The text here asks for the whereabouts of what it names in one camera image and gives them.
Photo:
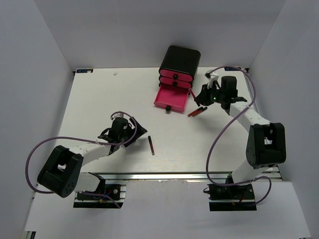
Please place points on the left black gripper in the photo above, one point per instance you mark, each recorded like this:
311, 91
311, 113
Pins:
140, 131

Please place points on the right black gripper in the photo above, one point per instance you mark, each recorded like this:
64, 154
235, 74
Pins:
202, 98

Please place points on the dark red lip gloss tube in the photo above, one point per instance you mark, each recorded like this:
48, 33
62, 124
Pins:
151, 145

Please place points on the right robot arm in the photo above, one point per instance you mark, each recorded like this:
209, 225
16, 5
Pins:
266, 145

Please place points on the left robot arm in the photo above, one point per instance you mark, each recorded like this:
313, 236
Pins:
62, 174

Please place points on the orange lip gloss tube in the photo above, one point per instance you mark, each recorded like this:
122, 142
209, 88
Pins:
199, 111

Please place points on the right blue table sticker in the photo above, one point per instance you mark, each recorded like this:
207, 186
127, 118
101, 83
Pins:
232, 68

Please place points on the blue table sticker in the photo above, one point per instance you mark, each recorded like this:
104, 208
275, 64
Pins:
232, 68
80, 71

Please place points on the black drawer cabinet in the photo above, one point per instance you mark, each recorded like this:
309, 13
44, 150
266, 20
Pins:
181, 59

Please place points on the left blue table sticker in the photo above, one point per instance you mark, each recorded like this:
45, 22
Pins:
80, 71

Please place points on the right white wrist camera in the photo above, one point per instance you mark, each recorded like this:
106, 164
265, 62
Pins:
212, 76

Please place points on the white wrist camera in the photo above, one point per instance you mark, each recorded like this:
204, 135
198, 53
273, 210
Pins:
212, 76
116, 115

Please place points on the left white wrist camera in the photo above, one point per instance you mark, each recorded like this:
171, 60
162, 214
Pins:
116, 115

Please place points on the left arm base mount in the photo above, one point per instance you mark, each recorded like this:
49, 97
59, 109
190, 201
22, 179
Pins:
104, 194

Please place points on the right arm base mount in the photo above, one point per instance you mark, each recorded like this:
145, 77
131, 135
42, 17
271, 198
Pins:
234, 198

